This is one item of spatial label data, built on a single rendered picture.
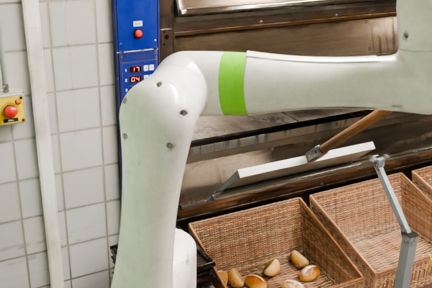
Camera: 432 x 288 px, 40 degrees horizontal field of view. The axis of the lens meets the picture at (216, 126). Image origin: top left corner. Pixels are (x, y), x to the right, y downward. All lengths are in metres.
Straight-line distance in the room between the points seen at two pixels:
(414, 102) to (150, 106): 0.43
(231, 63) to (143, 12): 1.05
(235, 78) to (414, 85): 0.30
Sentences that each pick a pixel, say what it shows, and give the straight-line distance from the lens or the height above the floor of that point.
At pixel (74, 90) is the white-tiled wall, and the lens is 2.10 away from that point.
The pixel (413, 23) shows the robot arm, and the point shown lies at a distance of 1.02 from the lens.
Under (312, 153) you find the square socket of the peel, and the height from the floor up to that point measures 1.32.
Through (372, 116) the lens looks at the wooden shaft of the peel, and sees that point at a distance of 1.73.
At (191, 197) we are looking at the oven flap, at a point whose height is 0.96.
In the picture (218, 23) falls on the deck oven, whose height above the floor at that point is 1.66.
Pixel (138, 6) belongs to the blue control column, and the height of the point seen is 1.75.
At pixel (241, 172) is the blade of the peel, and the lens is 1.91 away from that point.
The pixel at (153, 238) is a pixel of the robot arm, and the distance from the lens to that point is 1.03.
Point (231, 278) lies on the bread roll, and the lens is 2.53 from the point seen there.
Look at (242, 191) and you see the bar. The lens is 2.05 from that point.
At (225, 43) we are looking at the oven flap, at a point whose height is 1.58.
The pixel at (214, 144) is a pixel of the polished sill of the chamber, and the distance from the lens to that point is 2.38.
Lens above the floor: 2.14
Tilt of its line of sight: 22 degrees down
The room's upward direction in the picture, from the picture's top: 1 degrees clockwise
